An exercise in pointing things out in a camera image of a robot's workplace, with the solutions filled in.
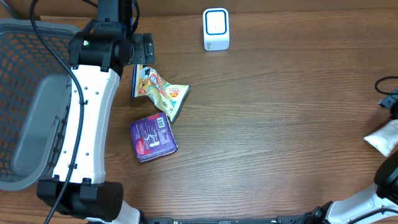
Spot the white tube with gold cap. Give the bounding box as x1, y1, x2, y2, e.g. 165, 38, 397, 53
364, 119, 397, 157

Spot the white barcode scanner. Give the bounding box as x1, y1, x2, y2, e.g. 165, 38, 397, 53
203, 7, 230, 51

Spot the grey plastic shopping basket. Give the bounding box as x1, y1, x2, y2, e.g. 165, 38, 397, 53
1, 19, 71, 191

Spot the black rail at table edge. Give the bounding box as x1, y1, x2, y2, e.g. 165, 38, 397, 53
146, 216, 297, 224

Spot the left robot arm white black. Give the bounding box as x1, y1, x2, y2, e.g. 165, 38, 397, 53
37, 0, 155, 224

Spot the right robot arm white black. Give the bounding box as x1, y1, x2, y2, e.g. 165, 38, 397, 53
291, 90, 397, 223

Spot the yellow snack bag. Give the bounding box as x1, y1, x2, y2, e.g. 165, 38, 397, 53
132, 64, 190, 123

